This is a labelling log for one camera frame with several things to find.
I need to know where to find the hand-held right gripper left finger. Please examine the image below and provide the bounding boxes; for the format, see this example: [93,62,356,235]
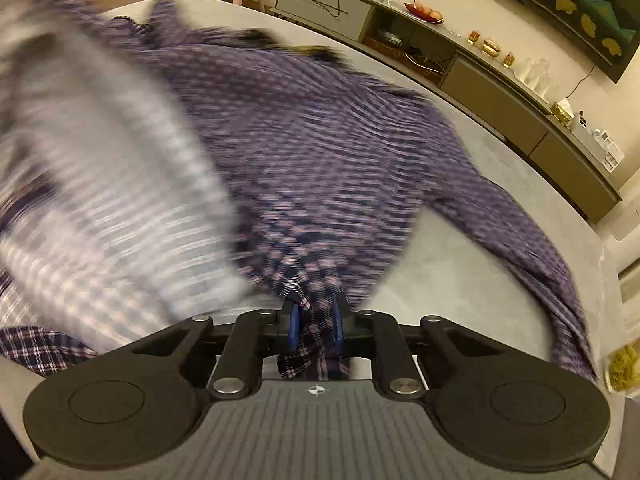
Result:
[131,299,302,402]

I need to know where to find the long grey media cabinet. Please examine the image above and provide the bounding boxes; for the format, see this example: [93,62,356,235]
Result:
[270,0,623,225]

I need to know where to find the green and gold wall hanging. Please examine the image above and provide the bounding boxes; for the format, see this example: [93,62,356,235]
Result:
[460,0,640,83]

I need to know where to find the white storage box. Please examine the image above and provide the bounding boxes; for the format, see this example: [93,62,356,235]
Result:
[570,111,626,173]

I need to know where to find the red fruit plate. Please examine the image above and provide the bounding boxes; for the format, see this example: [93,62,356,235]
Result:
[404,2,445,23]

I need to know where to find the yellow bottle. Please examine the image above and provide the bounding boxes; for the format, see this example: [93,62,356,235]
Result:
[605,345,640,393]

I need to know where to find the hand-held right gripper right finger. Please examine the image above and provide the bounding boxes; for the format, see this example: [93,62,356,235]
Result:
[332,292,497,397]

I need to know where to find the clear drinking glasses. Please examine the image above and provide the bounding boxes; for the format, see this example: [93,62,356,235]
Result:
[515,58,553,88]

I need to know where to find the purple plaid shirt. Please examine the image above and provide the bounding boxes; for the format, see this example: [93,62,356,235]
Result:
[0,0,598,386]

